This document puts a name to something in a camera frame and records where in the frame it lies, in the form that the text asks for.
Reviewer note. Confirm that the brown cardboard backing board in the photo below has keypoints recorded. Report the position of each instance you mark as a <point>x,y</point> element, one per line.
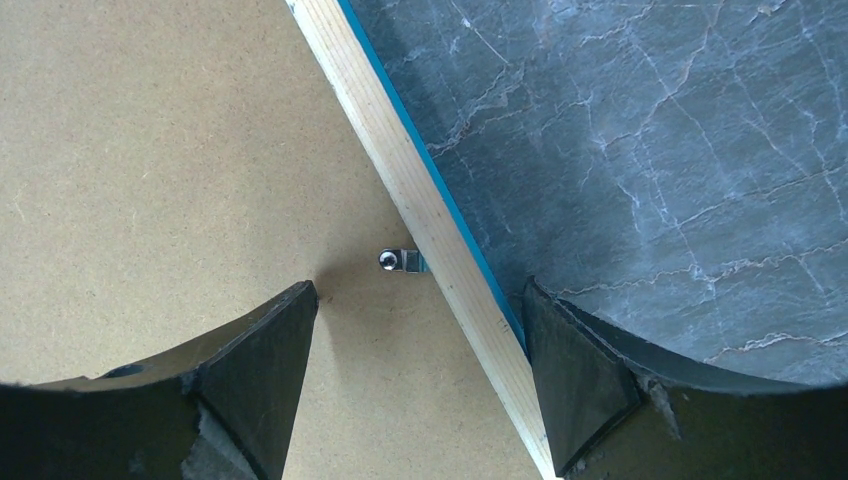
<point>167,166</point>

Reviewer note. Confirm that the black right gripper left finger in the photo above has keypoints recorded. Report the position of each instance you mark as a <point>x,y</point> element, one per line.
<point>219,406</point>

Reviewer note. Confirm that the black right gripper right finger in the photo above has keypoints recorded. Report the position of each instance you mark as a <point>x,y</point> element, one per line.
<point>616,406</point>

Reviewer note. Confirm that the silver metal turn clip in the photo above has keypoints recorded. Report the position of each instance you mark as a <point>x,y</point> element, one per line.
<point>403,260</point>

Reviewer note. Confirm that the wooden picture frame teal edge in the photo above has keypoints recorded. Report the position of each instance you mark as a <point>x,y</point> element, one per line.
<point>397,151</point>

